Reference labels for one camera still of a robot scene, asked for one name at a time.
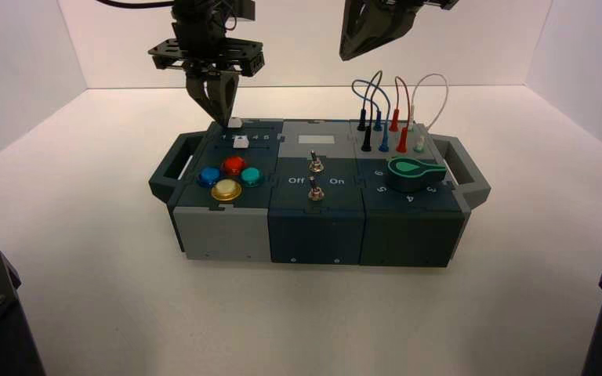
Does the yellow push button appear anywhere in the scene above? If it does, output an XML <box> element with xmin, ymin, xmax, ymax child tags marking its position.
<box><xmin>209</xmin><ymin>179</ymin><xmax>243</xmax><ymax>204</ymax></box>

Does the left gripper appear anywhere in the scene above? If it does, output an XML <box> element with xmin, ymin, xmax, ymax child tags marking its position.
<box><xmin>147</xmin><ymin>20</ymin><xmax>267</xmax><ymax>129</ymax></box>

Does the black jumper cable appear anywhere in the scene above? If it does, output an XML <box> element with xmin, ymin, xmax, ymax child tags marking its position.
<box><xmin>357</xmin><ymin>70</ymin><xmax>384</xmax><ymax>153</ymax></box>

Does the teal push button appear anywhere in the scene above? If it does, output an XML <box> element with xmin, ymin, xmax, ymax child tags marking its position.
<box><xmin>239</xmin><ymin>167</ymin><xmax>266</xmax><ymax>189</ymax></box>

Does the dark modular task box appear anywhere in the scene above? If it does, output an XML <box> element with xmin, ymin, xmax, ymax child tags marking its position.
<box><xmin>148</xmin><ymin>117</ymin><xmax>492</xmax><ymax>269</ymax></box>

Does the blue jumper cable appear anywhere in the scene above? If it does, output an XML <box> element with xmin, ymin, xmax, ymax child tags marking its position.
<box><xmin>351</xmin><ymin>79</ymin><xmax>392</xmax><ymax>154</ymax></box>

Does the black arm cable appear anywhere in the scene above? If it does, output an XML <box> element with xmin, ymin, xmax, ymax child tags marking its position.
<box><xmin>96</xmin><ymin>0</ymin><xmax>177</xmax><ymax>10</ymax></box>

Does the green rotary knob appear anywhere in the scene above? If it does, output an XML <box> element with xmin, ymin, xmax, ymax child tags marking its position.
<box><xmin>386</xmin><ymin>157</ymin><xmax>448</xmax><ymax>193</ymax></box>

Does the red push button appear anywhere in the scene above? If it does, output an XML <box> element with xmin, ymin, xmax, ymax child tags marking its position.
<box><xmin>220</xmin><ymin>155</ymin><xmax>247</xmax><ymax>177</ymax></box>

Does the white jumper cable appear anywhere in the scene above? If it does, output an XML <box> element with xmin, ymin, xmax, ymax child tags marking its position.
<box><xmin>407</xmin><ymin>73</ymin><xmax>450</xmax><ymax>154</ymax></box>

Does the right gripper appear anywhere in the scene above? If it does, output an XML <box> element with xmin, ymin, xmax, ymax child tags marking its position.
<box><xmin>339</xmin><ymin>0</ymin><xmax>461</xmax><ymax>61</ymax></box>

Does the blue push button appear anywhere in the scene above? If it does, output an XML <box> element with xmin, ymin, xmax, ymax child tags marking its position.
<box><xmin>196</xmin><ymin>166</ymin><xmax>222</xmax><ymax>189</ymax></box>

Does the red jumper cable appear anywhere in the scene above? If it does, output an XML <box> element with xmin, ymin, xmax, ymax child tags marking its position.
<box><xmin>388</xmin><ymin>75</ymin><xmax>416</xmax><ymax>154</ymax></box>

